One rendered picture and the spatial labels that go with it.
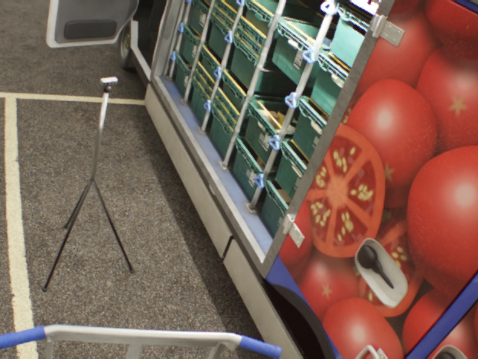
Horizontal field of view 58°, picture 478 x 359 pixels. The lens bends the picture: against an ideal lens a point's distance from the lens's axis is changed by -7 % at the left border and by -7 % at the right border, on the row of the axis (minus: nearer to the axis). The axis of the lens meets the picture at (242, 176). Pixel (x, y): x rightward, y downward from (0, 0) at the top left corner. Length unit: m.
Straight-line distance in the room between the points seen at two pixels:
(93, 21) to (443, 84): 4.03
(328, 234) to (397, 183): 0.46
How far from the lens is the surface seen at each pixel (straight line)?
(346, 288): 2.02
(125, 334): 1.32
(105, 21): 5.17
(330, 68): 2.35
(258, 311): 2.66
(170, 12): 4.08
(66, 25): 4.94
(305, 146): 2.48
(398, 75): 1.80
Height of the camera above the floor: 2.30
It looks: 32 degrees down
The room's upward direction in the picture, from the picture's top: 21 degrees clockwise
